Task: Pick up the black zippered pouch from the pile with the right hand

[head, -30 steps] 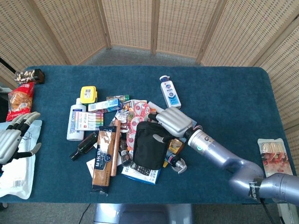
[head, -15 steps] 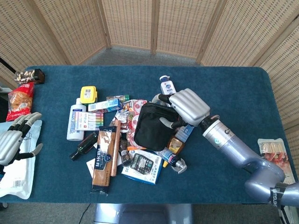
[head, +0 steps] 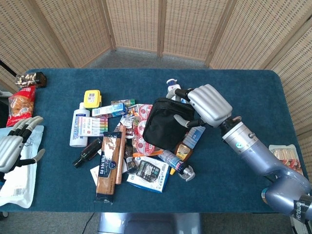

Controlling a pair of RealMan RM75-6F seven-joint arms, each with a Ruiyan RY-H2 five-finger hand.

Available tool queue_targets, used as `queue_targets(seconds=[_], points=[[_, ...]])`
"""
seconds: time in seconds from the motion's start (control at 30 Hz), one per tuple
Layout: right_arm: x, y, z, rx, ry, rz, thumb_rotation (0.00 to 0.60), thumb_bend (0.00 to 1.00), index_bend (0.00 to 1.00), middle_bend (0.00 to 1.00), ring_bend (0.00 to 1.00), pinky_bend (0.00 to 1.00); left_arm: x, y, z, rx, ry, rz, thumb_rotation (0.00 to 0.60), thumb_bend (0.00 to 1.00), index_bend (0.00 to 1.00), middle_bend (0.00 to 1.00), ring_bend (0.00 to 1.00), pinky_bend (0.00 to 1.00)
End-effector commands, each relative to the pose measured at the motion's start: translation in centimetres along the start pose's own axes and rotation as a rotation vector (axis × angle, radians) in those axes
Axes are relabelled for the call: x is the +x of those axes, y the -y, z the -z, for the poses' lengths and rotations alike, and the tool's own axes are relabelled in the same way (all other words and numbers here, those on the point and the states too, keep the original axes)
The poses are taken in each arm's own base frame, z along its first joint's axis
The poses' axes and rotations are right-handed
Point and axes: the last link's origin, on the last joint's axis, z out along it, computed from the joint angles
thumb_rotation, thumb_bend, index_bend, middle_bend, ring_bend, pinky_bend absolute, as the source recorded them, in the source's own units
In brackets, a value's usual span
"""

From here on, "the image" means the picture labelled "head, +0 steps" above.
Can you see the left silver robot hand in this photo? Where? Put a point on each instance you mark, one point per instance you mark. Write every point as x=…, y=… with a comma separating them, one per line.
x=9, y=151

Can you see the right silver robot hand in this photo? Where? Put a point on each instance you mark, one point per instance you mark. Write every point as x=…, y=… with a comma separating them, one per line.
x=210, y=104

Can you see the black zip pouch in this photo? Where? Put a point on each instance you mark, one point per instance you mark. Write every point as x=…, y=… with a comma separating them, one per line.
x=165, y=124

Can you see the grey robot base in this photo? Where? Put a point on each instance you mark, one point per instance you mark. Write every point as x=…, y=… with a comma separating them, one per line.
x=148, y=223

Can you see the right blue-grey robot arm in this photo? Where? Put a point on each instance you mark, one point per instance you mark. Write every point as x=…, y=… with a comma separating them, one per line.
x=263, y=158

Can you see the white plastic bag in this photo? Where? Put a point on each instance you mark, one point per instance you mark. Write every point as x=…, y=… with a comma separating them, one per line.
x=22, y=185

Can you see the red snack bag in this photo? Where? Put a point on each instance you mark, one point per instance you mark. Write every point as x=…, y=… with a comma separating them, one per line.
x=20, y=107

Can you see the white bottle blue label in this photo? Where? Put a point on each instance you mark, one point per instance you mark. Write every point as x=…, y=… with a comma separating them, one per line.
x=173, y=85

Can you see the amber honey bottle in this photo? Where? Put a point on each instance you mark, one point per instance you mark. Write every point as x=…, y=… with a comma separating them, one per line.
x=184, y=151

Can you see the dark bottle silver pump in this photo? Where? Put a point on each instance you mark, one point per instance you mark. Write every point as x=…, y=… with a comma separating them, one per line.
x=173, y=159

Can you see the large white lotion bottle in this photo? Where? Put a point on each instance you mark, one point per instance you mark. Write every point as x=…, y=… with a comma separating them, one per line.
x=78, y=131

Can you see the red white yogurt cup pack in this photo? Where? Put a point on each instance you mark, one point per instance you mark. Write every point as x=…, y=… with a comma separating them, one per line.
x=142, y=128

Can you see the yellow plastic object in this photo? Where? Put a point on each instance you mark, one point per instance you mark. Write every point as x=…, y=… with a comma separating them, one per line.
x=172, y=171

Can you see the colourful snack packet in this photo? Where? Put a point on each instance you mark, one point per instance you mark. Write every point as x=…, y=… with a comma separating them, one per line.
x=132, y=111

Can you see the dark olive oil bottle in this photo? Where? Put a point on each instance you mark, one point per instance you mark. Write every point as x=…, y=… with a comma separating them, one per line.
x=89, y=152

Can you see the orange flat packet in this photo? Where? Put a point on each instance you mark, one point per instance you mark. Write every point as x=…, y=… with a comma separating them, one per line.
x=146, y=152

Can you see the flat white box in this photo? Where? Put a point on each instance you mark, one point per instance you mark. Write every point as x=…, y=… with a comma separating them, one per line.
x=93, y=174

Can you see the colour highlighter marker pack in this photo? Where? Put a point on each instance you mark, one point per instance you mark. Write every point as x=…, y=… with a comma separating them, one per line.
x=93, y=125

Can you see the brown white sachet packet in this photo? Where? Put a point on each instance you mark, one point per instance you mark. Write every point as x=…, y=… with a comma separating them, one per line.
x=125, y=126

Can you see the small green box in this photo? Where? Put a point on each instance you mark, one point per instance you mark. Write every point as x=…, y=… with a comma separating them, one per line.
x=122, y=102

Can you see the clear pack of sausages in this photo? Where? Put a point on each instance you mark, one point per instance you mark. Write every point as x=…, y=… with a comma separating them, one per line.
x=287, y=158

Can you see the blue white calculator box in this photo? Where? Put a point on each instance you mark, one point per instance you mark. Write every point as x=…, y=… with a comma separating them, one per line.
x=148, y=175

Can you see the yellow green lidded container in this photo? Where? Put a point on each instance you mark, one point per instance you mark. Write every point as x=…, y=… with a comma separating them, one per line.
x=92, y=98

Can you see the black top pepper grinder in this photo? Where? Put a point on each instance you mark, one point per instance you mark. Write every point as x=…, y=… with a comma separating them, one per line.
x=130, y=161

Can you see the La Sicilia spaghetti pack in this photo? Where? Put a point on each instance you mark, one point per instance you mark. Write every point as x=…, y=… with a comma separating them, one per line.
x=107, y=170

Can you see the long blue white carton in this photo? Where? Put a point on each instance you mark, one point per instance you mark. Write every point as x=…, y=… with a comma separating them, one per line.
x=108, y=110

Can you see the woven folding screen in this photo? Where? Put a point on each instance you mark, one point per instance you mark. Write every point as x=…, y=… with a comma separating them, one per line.
x=136, y=24

